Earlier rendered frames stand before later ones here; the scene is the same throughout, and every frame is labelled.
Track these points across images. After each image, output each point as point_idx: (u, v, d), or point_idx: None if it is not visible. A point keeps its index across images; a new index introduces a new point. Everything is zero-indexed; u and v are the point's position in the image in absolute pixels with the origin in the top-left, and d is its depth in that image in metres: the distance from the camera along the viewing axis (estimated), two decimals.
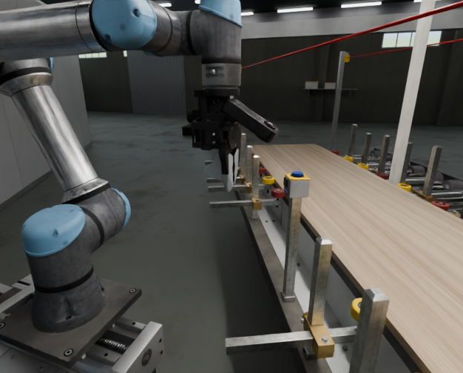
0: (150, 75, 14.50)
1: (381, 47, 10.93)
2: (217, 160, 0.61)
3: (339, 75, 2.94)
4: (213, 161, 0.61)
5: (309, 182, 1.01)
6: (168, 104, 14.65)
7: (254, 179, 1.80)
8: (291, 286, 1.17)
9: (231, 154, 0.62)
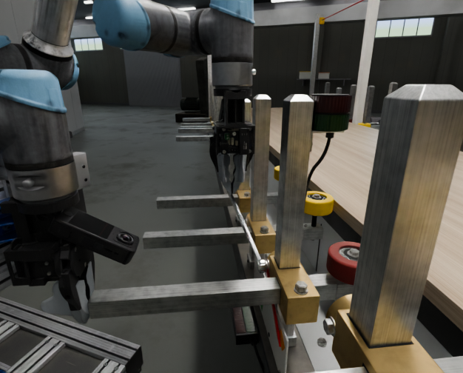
0: (146, 67, 14.58)
1: (374, 37, 11.01)
2: (243, 161, 0.60)
3: (315, 38, 3.02)
4: (242, 164, 0.59)
5: None
6: (163, 97, 14.73)
7: (219, 114, 1.88)
8: None
9: (228, 155, 0.62)
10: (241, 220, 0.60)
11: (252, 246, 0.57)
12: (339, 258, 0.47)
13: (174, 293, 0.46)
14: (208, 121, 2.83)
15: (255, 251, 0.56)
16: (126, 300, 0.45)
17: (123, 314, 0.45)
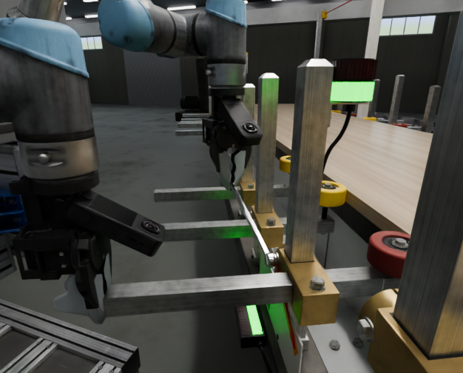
0: (146, 66, 14.52)
1: None
2: None
3: (317, 32, 2.96)
4: None
5: (247, 56, 1.03)
6: (163, 96, 14.68)
7: None
8: None
9: (234, 154, 0.62)
10: (245, 213, 0.55)
11: (259, 240, 0.51)
12: (385, 249, 0.41)
13: (200, 288, 0.40)
14: (208, 116, 2.77)
15: (262, 244, 0.51)
16: (146, 296, 0.39)
17: (144, 311, 0.40)
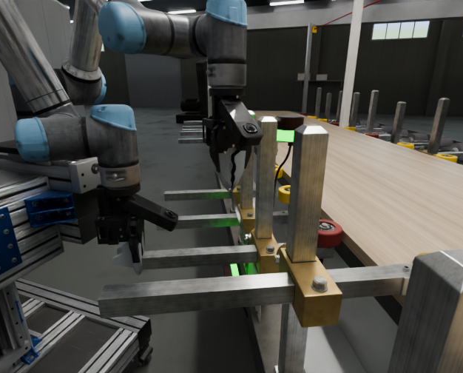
0: (147, 69, 14.78)
1: (371, 39, 11.21)
2: None
3: (308, 46, 3.22)
4: None
5: None
6: (164, 98, 14.93)
7: None
8: (230, 179, 1.45)
9: (234, 154, 0.62)
10: (237, 216, 0.68)
11: (242, 231, 0.72)
12: None
13: (200, 252, 0.66)
14: None
15: (242, 233, 0.73)
16: (167, 257, 0.65)
17: (166, 266, 0.66)
